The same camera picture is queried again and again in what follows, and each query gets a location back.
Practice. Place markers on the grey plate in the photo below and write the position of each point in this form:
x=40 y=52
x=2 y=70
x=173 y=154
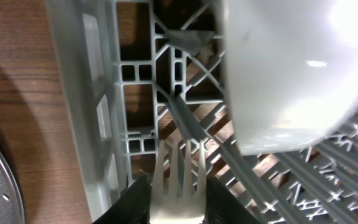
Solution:
x=291 y=71

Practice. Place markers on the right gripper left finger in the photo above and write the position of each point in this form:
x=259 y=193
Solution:
x=132 y=207

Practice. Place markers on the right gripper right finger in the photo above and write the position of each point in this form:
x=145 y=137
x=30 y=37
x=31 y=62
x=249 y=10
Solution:
x=223 y=208

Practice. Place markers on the grey plastic dishwasher rack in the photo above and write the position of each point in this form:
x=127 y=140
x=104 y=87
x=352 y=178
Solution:
x=315 y=184

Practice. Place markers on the white plastic fork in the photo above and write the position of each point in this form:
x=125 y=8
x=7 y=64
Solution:
x=182 y=203

